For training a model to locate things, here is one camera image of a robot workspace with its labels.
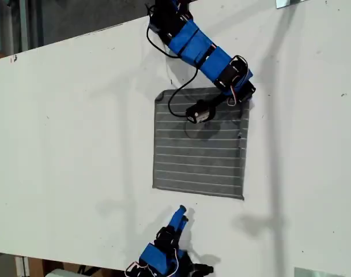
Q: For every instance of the grey striped square towel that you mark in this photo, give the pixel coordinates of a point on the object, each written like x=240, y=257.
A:
x=198, y=161

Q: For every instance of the white box under table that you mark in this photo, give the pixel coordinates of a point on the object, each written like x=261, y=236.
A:
x=61, y=273

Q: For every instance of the white table leg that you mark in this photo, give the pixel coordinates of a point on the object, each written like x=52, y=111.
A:
x=22, y=267

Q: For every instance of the black arm camera stalk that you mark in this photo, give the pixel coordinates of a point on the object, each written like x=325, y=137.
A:
x=219, y=101

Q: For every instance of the black arm camera box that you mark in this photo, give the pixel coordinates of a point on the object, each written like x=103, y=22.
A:
x=204, y=269
x=199, y=114

